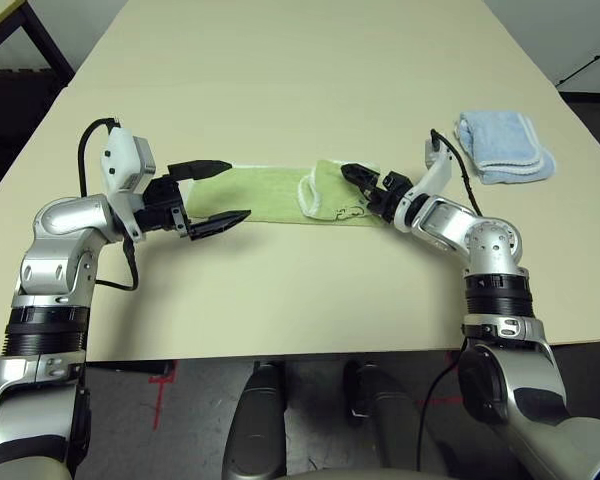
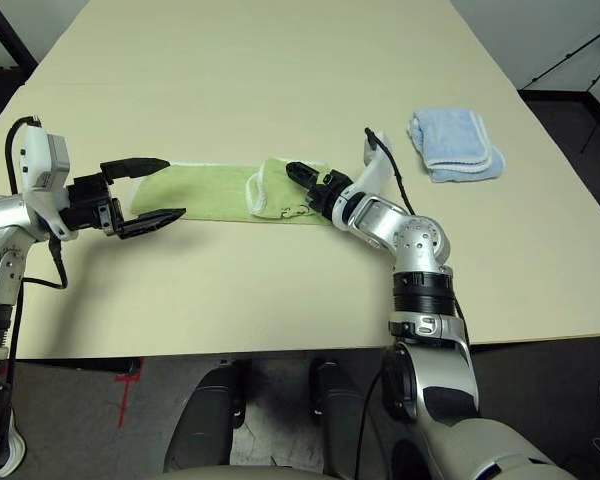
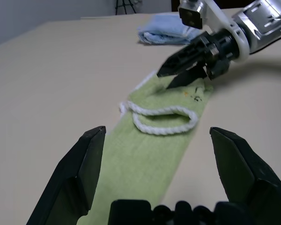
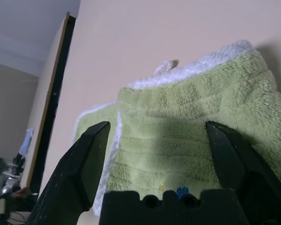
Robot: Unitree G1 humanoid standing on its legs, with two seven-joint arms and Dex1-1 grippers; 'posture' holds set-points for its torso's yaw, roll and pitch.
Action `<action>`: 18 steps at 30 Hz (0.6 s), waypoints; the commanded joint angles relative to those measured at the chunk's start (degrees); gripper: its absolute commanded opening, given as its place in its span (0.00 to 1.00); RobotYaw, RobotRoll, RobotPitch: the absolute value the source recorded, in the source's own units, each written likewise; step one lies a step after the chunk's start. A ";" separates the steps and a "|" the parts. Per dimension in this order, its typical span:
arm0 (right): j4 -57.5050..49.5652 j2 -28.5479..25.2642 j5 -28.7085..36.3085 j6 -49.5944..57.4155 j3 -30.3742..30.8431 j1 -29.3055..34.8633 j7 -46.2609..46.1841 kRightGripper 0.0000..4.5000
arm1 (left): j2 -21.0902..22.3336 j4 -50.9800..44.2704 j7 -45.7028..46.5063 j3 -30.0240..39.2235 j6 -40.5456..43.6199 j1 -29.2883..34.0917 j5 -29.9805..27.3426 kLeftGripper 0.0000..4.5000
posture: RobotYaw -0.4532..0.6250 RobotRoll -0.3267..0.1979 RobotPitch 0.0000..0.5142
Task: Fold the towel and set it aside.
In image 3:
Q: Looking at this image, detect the black right camera cable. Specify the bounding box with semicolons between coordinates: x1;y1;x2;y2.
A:
249;34;281;56

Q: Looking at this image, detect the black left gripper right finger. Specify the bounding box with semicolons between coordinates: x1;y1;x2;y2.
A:
209;126;281;225

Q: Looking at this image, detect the black tripod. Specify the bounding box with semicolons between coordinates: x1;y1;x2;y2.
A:
114;0;136;16

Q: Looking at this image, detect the green towel with white trim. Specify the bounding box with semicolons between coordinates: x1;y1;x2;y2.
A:
76;70;215;225

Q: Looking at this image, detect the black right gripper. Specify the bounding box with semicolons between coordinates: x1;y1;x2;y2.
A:
156;31;241;90

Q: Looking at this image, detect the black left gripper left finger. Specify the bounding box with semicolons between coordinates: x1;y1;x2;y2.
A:
25;126;107;225

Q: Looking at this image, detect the folded light blue towel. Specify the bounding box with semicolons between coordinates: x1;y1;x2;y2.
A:
137;13;202;45

